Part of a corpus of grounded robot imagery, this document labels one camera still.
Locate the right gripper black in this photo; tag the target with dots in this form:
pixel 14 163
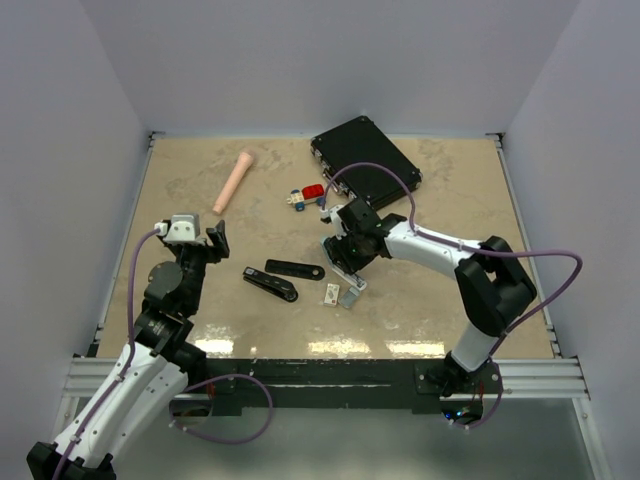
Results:
pixel 348 262

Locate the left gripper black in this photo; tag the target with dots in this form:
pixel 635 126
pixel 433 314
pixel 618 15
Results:
pixel 220 248

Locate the white staple box sleeve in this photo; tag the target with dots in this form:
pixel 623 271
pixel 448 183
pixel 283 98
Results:
pixel 331 294

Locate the staple tray with staples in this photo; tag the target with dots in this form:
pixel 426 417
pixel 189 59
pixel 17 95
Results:
pixel 348 299

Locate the black stapler base plate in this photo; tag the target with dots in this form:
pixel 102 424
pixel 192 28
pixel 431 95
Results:
pixel 295 269

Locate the black stapler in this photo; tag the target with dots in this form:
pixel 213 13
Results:
pixel 274 285

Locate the light blue stapler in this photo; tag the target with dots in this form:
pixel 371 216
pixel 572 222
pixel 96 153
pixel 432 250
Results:
pixel 354 280

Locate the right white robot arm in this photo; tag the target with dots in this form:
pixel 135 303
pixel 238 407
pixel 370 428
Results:
pixel 494 287

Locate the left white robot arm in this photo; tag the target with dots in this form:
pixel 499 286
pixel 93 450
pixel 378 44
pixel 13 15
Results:
pixel 156 363

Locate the red white toy car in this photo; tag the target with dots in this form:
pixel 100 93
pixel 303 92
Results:
pixel 299 199

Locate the pink plastic flashlight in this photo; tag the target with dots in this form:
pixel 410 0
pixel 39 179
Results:
pixel 244 162

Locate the black metal-edged briefcase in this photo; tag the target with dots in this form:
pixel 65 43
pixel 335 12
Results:
pixel 365 163

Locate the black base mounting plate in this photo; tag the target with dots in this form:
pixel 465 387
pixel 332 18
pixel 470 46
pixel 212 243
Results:
pixel 421 386

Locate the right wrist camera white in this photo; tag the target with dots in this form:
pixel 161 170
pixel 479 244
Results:
pixel 330 216

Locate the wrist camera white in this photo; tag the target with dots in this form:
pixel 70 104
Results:
pixel 182 228
pixel 330 216

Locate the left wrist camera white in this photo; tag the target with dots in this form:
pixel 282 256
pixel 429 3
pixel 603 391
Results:
pixel 182 228

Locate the aluminium frame rail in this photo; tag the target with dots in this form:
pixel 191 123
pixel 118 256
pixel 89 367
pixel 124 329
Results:
pixel 556 378

